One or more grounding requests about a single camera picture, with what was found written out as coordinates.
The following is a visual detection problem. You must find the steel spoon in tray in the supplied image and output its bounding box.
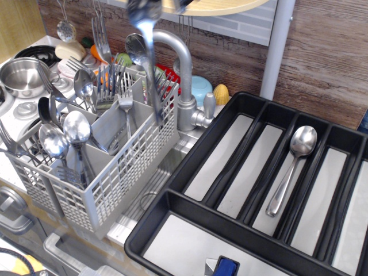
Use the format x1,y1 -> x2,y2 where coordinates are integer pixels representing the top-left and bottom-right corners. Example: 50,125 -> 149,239
265,125 -> 317,217

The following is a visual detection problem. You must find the orange toy vegetable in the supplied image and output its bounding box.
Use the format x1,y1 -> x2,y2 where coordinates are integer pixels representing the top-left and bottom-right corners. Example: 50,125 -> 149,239
90,44 -> 114,65

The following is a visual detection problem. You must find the yellow object bottom left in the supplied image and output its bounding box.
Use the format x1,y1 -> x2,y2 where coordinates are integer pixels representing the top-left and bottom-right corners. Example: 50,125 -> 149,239
1,253 -> 44,275

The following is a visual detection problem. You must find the cluster fork back middle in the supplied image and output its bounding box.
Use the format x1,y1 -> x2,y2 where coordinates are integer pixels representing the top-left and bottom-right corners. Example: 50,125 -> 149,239
95,53 -> 125,115

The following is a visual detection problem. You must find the upright steel spoon at back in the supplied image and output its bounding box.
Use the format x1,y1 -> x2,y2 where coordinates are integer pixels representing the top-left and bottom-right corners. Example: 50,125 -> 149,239
125,33 -> 154,106

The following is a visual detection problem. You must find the grey plastic cutlery basket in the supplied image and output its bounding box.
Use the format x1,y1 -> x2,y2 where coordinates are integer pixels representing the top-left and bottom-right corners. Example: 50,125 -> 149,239
5,62 -> 181,240

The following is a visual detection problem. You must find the hanging slotted skimmer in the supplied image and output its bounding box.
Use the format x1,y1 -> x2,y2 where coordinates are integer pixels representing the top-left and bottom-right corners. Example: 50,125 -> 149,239
57,0 -> 76,43

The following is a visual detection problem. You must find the hanging wire utensil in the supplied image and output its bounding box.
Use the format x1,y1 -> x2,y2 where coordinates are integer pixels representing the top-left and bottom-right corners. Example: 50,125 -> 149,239
178,15 -> 193,48

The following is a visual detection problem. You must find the grey stove knob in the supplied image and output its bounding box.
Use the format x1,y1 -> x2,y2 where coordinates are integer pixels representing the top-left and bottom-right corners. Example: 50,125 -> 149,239
13,102 -> 38,120

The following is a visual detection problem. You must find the yellow toy corn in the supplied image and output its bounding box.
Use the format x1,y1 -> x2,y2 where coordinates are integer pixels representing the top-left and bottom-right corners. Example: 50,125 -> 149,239
213,84 -> 229,105

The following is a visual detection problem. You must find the steel spoon back left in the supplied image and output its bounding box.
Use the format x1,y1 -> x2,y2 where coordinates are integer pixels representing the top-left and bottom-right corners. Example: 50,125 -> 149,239
74,69 -> 97,114

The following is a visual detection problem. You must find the black stove burner coil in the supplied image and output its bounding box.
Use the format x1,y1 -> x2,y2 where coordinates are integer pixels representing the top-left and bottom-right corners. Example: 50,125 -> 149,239
14,45 -> 61,67

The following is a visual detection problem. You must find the steel fork front left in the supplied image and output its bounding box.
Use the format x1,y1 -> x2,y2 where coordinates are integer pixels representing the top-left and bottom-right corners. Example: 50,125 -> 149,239
1,121 -> 42,166

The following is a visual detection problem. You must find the grey metal post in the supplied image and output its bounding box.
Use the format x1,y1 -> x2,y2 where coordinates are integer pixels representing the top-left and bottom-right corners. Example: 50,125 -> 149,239
260,0 -> 296,101

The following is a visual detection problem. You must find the light wooden shelf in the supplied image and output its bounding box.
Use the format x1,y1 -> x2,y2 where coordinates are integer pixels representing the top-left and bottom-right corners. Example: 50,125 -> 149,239
114,0 -> 271,17

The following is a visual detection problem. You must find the cream toy bread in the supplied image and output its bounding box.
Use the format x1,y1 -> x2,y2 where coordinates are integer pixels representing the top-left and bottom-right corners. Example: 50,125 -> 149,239
55,41 -> 86,61

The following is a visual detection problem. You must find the black cutlery tray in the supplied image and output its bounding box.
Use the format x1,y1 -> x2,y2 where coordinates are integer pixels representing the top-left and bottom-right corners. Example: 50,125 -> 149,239
124,92 -> 367,275

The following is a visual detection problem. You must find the big steel spoon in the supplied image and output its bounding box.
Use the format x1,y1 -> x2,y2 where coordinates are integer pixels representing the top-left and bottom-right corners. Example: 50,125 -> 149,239
127,1 -> 163,125

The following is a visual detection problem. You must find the steel pot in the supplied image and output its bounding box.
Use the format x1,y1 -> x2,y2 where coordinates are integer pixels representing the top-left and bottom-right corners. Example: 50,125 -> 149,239
1,57 -> 60,99

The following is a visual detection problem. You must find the green toy vegetable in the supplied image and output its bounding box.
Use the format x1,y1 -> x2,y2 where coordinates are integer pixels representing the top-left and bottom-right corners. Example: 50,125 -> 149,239
116,53 -> 133,67

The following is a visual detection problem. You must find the black plastic spoon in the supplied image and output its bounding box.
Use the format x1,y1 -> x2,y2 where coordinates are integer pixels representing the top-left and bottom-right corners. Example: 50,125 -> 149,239
38,97 -> 62,129

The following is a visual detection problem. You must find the small steel spoon front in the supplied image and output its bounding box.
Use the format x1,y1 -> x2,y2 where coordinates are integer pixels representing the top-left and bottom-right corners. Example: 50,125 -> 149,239
39,124 -> 69,167

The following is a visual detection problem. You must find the steel fork centre compartment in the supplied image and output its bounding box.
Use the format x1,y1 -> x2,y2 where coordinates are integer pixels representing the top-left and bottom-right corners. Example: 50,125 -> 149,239
117,71 -> 135,141

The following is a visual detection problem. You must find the grey metal faucet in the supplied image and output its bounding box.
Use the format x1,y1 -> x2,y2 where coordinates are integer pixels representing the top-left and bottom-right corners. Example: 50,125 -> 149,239
153,29 -> 216,131

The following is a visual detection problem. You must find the steel fork by faucet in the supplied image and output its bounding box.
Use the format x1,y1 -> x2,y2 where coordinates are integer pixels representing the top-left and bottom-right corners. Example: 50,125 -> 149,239
155,70 -> 179,109

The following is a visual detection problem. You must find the red toy item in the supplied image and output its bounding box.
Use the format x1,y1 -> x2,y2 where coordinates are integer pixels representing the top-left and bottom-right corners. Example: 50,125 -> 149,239
155,64 -> 181,98

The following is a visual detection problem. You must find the tall upright steel fork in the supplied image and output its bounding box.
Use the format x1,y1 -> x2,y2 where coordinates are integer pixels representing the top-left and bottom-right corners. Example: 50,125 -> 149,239
91,1 -> 112,66

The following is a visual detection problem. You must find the light blue bowl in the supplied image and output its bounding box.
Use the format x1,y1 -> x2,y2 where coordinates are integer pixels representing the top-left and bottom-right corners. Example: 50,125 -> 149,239
191,75 -> 213,101

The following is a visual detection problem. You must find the steel sink basin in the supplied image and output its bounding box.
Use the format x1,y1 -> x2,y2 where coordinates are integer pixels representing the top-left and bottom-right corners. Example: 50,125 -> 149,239
107,127 -> 205,246

